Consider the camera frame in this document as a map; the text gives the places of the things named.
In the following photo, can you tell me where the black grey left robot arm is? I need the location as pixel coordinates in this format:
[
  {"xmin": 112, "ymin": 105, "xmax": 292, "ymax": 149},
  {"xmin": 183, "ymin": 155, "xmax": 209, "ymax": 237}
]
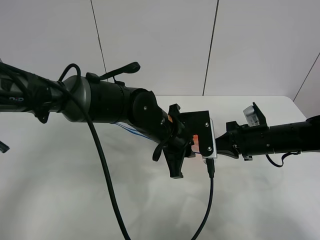
[{"xmin": 0, "ymin": 63, "xmax": 216, "ymax": 179}]

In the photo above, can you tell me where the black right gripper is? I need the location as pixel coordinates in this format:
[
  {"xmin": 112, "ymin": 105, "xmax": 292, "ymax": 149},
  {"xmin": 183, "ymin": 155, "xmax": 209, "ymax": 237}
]
[{"xmin": 215, "ymin": 121, "xmax": 274, "ymax": 161}]

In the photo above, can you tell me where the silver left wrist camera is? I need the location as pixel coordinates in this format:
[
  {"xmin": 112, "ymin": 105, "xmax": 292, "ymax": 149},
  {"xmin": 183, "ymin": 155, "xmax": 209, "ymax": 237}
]
[{"xmin": 192, "ymin": 110, "xmax": 218, "ymax": 159}]

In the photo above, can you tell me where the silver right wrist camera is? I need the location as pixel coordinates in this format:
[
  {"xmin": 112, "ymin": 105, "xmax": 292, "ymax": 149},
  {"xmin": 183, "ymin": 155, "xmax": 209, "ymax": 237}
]
[{"xmin": 243, "ymin": 102, "xmax": 268, "ymax": 128}]

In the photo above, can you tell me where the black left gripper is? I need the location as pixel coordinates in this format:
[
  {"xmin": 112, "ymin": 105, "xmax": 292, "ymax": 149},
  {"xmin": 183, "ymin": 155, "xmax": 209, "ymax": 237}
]
[{"xmin": 162, "ymin": 103, "xmax": 210, "ymax": 179}]

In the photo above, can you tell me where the black left camera cable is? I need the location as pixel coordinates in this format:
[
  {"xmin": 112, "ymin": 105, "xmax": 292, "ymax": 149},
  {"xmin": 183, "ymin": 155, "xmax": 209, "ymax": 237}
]
[{"xmin": 57, "ymin": 63, "xmax": 216, "ymax": 240}]

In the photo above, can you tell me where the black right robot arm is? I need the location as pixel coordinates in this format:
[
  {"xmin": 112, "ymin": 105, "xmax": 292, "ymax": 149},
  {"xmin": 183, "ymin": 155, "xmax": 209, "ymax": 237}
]
[{"xmin": 215, "ymin": 115, "xmax": 320, "ymax": 161}]

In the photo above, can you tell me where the black camera cable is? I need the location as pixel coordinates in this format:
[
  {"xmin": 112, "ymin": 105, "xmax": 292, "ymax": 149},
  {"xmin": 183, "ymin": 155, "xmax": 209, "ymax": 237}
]
[
  {"xmin": 57, "ymin": 63, "xmax": 216, "ymax": 240},
  {"xmin": 264, "ymin": 151, "xmax": 302, "ymax": 168}
]

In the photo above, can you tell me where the black right camera cable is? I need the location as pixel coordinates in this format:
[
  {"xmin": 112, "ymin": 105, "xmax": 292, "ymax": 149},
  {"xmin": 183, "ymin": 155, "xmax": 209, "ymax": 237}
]
[{"xmin": 264, "ymin": 151, "xmax": 302, "ymax": 168}]

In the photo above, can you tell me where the orange toy fruit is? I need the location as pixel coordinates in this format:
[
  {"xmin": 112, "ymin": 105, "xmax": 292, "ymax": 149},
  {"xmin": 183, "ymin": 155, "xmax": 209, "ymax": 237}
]
[{"xmin": 191, "ymin": 135, "xmax": 200, "ymax": 154}]

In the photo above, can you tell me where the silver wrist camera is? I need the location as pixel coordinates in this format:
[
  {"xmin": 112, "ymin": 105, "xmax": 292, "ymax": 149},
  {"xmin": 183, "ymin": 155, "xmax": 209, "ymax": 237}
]
[
  {"xmin": 192, "ymin": 110, "xmax": 218, "ymax": 159},
  {"xmin": 243, "ymin": 102, "xmax": 268, "ymax": 128}
]

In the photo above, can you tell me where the clear zip bag blue seal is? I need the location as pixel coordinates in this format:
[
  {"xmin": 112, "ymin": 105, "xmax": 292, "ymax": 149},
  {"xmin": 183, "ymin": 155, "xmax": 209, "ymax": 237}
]
[{"xmin": 112, "ymin": 122, "xmax": 208, "ymax": 166}]

